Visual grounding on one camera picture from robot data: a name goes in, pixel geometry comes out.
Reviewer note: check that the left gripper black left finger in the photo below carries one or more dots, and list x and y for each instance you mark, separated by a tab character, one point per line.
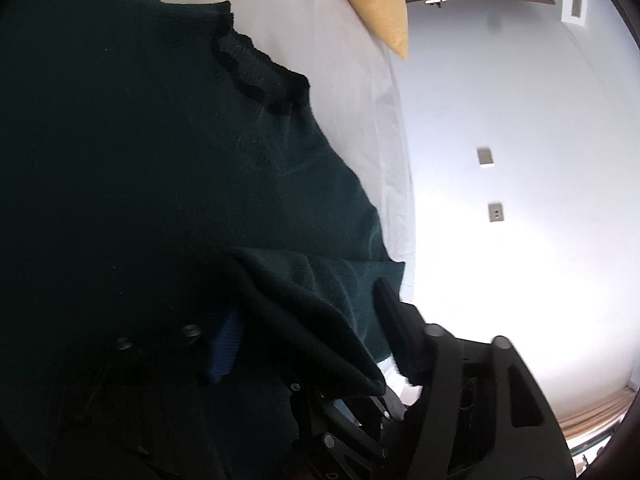
346	438

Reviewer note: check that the white bed sheet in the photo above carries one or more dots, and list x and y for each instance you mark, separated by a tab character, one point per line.
330	60

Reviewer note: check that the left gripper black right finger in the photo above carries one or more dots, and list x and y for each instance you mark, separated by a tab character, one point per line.
480	413

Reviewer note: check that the lower wall outlet plate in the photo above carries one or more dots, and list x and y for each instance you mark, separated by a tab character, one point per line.
495	211

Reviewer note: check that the upper wall switch plate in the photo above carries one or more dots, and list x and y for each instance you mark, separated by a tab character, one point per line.
485	156

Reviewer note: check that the dark green knit sweater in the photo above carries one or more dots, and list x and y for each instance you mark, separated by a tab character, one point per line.
97	385

